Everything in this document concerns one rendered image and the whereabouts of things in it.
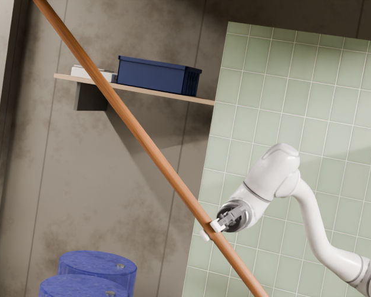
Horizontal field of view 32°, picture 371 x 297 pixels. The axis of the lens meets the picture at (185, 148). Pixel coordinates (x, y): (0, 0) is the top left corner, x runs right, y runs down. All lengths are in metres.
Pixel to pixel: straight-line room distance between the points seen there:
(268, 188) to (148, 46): 3.64
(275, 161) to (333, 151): 0.93
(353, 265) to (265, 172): 0.49
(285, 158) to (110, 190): 3.78
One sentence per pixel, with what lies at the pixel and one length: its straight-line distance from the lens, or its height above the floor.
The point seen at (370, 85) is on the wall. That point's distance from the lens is 2.80.
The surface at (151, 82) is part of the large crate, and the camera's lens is 4.74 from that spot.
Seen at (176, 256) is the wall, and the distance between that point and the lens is 5.46.
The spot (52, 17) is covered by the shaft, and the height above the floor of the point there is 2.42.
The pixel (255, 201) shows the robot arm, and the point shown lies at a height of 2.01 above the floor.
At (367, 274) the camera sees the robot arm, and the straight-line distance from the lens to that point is 2.24.
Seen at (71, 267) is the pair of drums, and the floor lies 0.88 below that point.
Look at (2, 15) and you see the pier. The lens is 5.78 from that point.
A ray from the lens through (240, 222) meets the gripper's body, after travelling 1.83.
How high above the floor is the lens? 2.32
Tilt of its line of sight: 6 degrees down
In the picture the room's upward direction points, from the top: 9 degrees clockwise
